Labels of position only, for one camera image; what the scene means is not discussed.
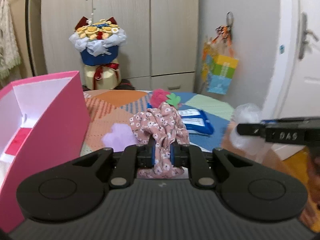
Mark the pink storage box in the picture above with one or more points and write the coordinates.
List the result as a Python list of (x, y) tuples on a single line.
[(53, 110)]

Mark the pink floral scrunchie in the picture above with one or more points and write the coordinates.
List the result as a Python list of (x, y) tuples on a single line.
[(164, 124)]

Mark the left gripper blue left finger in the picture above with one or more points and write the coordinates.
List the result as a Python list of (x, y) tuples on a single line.
[(146, 153)]

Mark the white tissue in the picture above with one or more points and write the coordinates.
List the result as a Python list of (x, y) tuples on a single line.
[(247, 134)]

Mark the blue tissue pack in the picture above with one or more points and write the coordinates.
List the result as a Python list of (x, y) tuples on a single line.
[(196, 121)]

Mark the pink strawberry plush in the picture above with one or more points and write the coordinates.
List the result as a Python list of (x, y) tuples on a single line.
[(159, 96)]

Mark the metal door handle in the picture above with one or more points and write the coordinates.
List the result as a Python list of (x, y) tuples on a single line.
[(304, 33)]

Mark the beige wardrobe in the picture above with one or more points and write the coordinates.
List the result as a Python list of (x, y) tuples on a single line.
[(152, 42)]

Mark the colourful paper gift bag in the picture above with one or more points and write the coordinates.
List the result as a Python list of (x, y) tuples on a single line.
[(219, 61)]

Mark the white door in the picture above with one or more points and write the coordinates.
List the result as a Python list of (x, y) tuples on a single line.
[(294, 87)]

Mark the colourful patchwork table mat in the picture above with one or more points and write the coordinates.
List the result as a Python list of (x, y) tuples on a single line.
[(212, 183)]

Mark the flower bouquet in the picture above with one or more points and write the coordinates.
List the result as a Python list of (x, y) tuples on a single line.
[(98, 45)]

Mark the cream fluffy cardigan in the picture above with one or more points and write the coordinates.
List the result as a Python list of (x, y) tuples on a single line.
[(10, 57)]

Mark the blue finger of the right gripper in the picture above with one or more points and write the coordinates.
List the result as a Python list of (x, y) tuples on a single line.
[(294, 131)]

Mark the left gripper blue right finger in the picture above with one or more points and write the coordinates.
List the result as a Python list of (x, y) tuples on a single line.
[(179, 154)]

